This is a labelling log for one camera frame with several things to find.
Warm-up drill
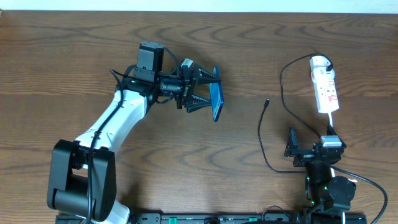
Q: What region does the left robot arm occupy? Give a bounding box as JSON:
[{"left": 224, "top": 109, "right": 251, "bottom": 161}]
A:
[{"left": 47, "top": 41, "right": 224, "bottom": 223}]

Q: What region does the blue Samsung Galaxy smartphone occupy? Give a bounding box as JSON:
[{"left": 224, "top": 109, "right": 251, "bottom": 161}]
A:
[{"left": 209, "top": 81, "right": 224, "bottom": 122}]

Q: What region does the white USB charger adapter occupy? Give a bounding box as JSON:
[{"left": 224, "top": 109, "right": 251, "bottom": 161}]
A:
[{"left": 310, "top": 55, "right": 331, "bottom": 70}]

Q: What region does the black camera cable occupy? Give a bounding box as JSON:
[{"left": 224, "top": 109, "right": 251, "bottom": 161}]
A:
[
  {"left": 329, "top": 164, "right": 389, "bottom": 224},
  {"left": 83, "top": 46, "right": 181, "bottom": 224}
]

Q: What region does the black USB charging cable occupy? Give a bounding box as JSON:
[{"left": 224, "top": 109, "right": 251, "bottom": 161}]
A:
[{"left": 257, "top": 52, "right": 334, "bottom": 174}]

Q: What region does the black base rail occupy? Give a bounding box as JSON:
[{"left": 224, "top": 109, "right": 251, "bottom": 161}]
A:
[{"left": 55, "top": 212, "right": 368, "bottom": 224}]

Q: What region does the black left camera cable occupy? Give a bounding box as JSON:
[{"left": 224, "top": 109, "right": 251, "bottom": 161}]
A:
[{"left": 83, "top": 46, "right": 181, "bottom": 224}]

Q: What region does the black right camera cable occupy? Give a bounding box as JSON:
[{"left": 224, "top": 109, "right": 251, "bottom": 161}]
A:
[{"left": 329, "top": 164, "right": 389, "bottom": 224}]

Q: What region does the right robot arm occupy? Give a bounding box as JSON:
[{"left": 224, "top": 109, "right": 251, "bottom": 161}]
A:
[{"left": 284, "top": 126, "right": 356, "bottom": 223}]

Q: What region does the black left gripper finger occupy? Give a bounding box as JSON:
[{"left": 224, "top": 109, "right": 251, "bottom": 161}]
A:
[
  {"left": 185, "top": 94, "right": 211, "bottom": 113},
  {"left": 193, "top": 63, "right": 221, "bottom": 85}
]

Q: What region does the white power strip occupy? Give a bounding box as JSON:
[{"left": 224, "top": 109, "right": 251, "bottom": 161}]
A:
[{"left": 311, "top": 67, "right": 339, "bottom": 114}]

